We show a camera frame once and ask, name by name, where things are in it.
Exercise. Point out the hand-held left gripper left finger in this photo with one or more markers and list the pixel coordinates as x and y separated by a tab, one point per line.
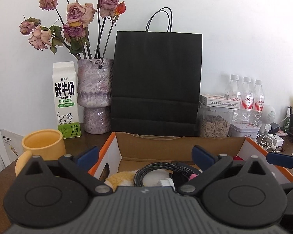
88	157

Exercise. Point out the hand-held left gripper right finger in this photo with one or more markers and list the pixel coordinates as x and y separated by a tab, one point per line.
202	157

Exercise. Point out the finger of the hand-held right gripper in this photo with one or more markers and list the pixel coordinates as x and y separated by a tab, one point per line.
280	158

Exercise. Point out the yellow white plush toy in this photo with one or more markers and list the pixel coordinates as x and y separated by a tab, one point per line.
122	179

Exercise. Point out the red cardboard box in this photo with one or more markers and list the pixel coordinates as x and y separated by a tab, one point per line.
161	148

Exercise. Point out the white charger block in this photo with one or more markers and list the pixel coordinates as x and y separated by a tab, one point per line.
279	140

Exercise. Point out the pink flat case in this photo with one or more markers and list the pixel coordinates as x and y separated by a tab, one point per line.
282	133

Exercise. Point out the black power adapter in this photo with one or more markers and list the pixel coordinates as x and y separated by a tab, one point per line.
275	128

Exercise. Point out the small green bottle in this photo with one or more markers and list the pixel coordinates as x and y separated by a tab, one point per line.
287	124

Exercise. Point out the clear seed container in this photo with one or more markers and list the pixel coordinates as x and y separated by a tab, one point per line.
214	124

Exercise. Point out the white printed tin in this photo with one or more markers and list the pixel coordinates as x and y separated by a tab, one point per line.
243	131

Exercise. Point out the white robot speaker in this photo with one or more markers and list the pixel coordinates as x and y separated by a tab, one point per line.
268	114

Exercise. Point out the yellow mug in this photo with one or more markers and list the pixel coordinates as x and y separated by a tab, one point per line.
41	146

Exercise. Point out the clear water bottle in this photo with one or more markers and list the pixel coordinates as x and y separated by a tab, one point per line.
259	102
247	100
232	87

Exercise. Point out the white flat box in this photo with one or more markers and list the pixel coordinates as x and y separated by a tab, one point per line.
219	100

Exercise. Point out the white green milk carton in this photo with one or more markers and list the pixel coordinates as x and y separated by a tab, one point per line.
65	97

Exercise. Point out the purple textured vase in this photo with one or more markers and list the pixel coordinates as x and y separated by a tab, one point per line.
95	90

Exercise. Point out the white leaflet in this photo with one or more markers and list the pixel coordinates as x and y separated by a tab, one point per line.
10	146

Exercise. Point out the black paper bag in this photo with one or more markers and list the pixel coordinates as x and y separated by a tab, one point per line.
156	82

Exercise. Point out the dried pink roses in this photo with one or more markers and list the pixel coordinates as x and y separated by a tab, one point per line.
75	12

